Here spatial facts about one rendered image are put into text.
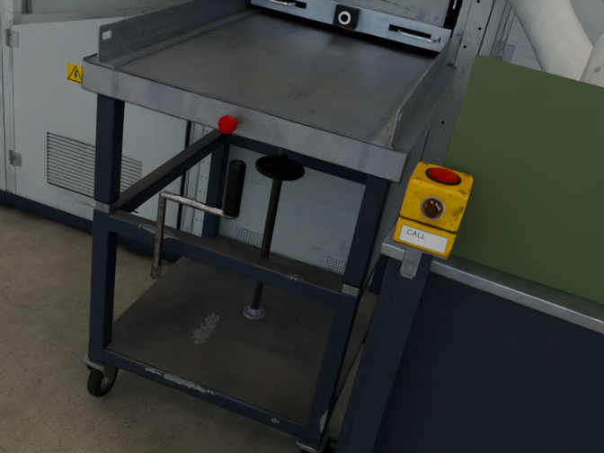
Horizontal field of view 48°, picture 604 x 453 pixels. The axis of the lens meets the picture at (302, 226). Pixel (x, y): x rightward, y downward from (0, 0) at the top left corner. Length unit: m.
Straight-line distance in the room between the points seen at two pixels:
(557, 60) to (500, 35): 0.39
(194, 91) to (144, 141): 0.91
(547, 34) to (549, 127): 0.46
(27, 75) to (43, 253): 0.56
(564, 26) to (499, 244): 0.53
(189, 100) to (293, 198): 0.82
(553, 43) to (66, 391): 1.35
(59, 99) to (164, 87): 1.03
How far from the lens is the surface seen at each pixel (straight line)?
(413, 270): 0.99
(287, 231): 2.06
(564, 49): 1.41
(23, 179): 2.47
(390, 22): 1.83
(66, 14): 1.61
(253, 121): 1.21
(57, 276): 2.21
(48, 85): 2.28
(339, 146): 1.17
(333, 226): 2.01
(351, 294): 1.31
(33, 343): 1.96
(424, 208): 0.91
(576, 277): 1.08
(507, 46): 1.76
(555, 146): 1.00
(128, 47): 1.41
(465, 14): 1.78
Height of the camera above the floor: 1.25
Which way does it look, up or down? 28 degrees down
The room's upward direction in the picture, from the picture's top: 12 degrees clockwise
